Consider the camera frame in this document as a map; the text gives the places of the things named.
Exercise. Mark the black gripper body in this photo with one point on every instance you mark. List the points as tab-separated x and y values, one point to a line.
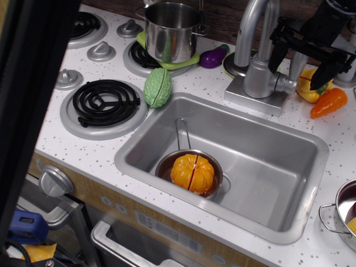
317	38

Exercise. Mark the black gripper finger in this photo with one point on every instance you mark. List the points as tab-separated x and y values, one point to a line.
324	73
280	50

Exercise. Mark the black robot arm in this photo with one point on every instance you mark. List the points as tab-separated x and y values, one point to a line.
340	9

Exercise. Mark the orange toy carrot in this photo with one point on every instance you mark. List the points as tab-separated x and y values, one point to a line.
329	102

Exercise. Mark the yellow toy bell pepper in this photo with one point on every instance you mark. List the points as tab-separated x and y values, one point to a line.
303	87

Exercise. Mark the silver toy faucet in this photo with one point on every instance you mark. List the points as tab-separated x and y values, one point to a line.
259	89

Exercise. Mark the purple toy eggplant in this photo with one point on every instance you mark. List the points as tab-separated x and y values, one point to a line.
214	58

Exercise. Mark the large steel pot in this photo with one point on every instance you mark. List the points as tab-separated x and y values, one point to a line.
172	30

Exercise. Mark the silver toy sink basin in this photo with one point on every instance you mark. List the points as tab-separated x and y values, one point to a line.
271	173

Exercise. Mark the green toy bitter melon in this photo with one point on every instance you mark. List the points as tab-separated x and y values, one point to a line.
157	88

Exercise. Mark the steel pot at right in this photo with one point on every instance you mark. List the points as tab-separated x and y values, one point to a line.
343	211

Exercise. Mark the back right stove burner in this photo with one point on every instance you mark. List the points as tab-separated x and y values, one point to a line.
139	64

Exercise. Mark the orange toy pumpkin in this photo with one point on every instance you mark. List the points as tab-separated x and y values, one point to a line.
193	172

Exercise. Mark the silver stove knob back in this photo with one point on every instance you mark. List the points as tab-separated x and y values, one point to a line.
129	29

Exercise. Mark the silver stove knob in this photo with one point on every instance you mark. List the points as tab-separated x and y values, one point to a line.
129	29
68	80
101	52

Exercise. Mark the yellow toy corn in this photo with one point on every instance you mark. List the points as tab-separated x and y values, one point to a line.
351	225

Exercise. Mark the silver stove knob middle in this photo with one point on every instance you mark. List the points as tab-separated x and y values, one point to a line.
101	52

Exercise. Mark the front black stove burner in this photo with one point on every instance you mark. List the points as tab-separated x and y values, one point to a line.
103	110

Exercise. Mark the back left stove burner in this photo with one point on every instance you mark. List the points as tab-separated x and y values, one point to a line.
88	29

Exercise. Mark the silver stove knob front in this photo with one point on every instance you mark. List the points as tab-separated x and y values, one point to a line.
68	80

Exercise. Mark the silver oven knob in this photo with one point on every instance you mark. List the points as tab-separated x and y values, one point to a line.
54	183

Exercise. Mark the blue clamp tool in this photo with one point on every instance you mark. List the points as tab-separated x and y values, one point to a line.
28	228

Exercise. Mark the silver right faucet post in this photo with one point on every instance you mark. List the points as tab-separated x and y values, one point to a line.
346	80

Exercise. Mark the silver faucet lever handle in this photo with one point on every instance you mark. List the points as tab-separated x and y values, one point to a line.
281	83

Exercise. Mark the silver oven door handle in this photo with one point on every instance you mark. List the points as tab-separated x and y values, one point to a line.
133	248

